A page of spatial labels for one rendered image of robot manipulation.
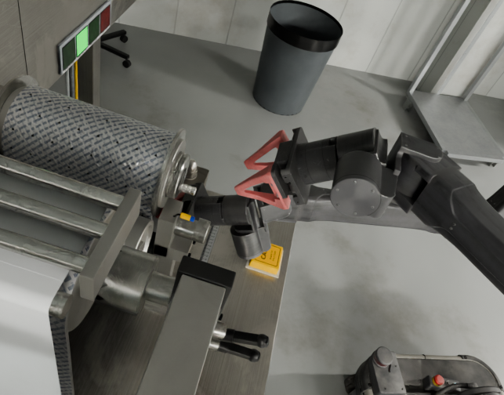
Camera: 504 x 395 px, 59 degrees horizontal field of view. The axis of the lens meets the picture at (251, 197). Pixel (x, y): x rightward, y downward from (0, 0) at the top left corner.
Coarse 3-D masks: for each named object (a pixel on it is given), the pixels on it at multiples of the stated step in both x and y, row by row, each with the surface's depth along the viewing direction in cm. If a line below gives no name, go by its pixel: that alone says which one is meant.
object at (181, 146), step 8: (24, 88) 68; (8, 104) 65; (0, 112) 65; (0, 120) 65; (0, 128) 65; (0, 136) 66; (0, 144) 67; (184, 144) 72; (176, 152) 67; (184, 152) 75; (168, 168) 66; (168, 176) 67; (160, 192) 67; (160, 200) 68
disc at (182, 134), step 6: (180, 132) 68; (186, 132) 73; (174, 138) 66; (180, 138) 69; (174, 144) 66; (168, 150) 65; (168, 156) 65; (168, 162) 65; (162, 168) 64; (162, 174) 64; (162, 180) 66; (156, 186) 65; (156, 192) 65; (156, 198) 66; (156, 204) 68; (156, 210) 70
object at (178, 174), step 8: (176, 160) 69; (184, 160) 69; (176, 168) 68; (184, 168) 70; (176, 176) 68; (184, 176) 74; (168, 184) 68; (176, 184) 68; (168, 192) 69; (176, 192) 70
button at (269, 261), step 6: (276, 246) 109; (264, 252) 107; (270, 252) 108; (276, 252) 108; (258, 258) 106; (264, 258) 106; (270, 258) 106; (276, 258) 107; (252, 264) 105; (258, 264) 105; (264, 264) 105; (270, 264) 105; (276, 264) 106; (264, 270) 106; (270, 270) 106; (276, 270) 105
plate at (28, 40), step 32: (0, 0) 69; (32, 0) 77; (64, 0) 88; (96, 0) 102; (128, 0) 121; (0, 32) 71; (32, 32) 80; (64, 32) 92; (0, 64) 74; (32, 64) 84
